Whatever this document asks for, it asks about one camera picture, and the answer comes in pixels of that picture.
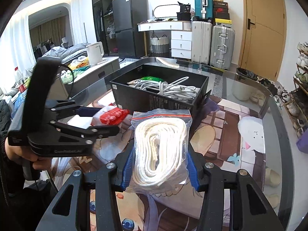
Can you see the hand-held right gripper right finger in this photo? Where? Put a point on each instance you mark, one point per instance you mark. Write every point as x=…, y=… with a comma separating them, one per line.
x=193, y=173

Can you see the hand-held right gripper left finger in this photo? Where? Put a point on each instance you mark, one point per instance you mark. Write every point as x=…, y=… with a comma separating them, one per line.
x=126, y=173

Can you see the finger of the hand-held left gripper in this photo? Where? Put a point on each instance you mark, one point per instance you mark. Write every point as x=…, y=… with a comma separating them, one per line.
x=87, y=112
x=101, y=131

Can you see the plain white packet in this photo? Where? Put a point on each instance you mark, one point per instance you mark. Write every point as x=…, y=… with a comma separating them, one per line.
x=79, y=121

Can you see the red ribbed clear packet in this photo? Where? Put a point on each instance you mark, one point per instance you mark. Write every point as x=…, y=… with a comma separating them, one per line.
x=113, y=116

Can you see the green white packet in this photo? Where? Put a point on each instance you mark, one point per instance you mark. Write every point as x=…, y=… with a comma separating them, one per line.
x=151, y=78

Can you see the black divided storage box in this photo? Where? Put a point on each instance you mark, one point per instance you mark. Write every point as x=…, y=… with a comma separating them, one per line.
x=168, y=105

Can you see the person's left hand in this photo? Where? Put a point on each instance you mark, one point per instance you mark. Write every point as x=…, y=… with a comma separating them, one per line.
x=16, y=152

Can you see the green plastic bag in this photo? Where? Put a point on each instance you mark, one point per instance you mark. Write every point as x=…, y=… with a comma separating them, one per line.
x=69, y=75

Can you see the grey low cabinet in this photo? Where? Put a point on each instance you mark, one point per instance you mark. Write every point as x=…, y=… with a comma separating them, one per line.
x=101, y=72

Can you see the yellow white plastic bag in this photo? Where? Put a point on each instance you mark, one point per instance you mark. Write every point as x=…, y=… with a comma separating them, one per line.
x=79, y=63

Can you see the printed cartoon table mat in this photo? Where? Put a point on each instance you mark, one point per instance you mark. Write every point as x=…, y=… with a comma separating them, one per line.
x=223, y=130

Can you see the white electric kettle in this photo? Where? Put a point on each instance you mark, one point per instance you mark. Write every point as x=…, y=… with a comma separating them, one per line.
x=95, y=53

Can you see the grey bedding pile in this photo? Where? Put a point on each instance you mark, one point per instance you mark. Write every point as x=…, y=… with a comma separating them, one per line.
x=72, y=50

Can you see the beige slipper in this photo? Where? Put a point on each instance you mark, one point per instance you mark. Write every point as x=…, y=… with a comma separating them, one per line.
x=272, y=176
x=272, y=201

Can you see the black glass wardrobe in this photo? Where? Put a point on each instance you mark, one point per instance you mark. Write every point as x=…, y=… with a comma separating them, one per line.
x=101, y=28

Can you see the beige curtain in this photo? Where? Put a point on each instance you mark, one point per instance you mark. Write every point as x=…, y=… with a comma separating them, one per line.
x=48, y=32

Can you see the white sheer curtain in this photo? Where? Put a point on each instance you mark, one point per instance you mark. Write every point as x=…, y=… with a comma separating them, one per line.
x=77, y=21

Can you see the black fridge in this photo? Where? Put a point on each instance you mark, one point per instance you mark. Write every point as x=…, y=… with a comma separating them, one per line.
x=130, y=28

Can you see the white trash bin black liner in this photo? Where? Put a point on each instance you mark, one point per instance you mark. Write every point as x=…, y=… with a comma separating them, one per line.
x=243, y=89

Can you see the grey white woven basket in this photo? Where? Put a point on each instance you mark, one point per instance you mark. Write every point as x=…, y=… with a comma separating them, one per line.
x=160, y=45

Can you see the purple folded bag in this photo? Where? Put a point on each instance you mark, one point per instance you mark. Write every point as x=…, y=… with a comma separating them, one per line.
x=302, y=144

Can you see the white desk with drawers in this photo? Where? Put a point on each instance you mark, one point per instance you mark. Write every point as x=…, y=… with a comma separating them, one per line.
x=180, y=44

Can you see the group of scattered shoes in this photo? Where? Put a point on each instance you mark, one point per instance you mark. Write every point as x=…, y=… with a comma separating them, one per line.
x=272, y=89

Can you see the wooden shoe rack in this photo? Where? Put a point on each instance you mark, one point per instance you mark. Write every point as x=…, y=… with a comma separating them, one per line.
x=297, y=101

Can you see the oval mirror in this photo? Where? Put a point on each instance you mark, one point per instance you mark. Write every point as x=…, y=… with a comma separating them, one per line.
x=166, y=12

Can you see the silver suitcase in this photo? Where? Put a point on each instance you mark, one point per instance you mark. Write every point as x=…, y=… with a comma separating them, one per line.
x=222, y=48

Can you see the white suitcase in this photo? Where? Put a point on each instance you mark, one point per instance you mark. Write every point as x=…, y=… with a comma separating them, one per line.
x=202, y=43

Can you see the black bag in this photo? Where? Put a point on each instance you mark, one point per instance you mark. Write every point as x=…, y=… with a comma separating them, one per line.
x=184, y=15

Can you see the rows of racked shoes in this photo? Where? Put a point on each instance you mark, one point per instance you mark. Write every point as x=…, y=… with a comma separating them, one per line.
x=300, y=79

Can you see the tan wooden door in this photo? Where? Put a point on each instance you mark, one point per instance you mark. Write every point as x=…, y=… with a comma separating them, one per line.
x=264, y=41

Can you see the yellow black shoe box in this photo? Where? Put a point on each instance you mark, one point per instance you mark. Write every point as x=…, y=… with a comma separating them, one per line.
x=223, y=23

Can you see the teal suitcase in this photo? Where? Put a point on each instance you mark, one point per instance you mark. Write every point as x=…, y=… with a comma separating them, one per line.
x=199, y=4

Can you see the plain black shoe box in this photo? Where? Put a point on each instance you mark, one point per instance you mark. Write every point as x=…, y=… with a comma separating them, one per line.
x=222, y=15

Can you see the black shoe box red logo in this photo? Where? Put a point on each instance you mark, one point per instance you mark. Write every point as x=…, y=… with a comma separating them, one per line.
x=221, y=7

